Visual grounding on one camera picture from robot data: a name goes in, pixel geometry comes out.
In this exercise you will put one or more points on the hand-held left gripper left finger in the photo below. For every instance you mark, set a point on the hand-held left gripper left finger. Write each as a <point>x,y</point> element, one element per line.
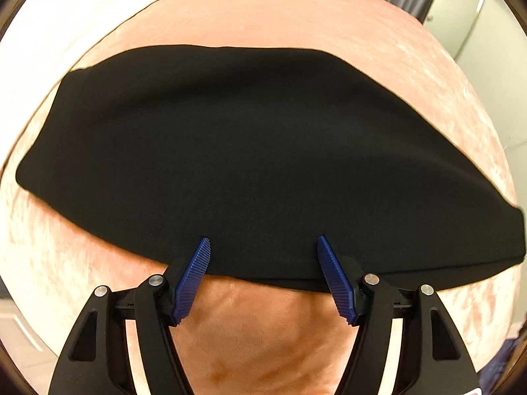
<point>193,272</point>

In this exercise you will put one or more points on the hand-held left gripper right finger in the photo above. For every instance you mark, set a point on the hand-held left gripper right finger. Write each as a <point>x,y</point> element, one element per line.
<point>334,272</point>

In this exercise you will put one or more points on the black pants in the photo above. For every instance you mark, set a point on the black pants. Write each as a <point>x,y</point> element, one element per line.
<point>263,164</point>

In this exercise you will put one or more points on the orange plush blanket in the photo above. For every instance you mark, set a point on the orange plush blanket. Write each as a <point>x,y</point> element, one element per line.
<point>271,337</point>

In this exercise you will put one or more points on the cream white blanket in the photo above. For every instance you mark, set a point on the cream white blanket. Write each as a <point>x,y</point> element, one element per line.
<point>70,24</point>

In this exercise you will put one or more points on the standing mirror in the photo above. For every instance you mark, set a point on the standing mirror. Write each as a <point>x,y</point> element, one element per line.
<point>465,20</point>

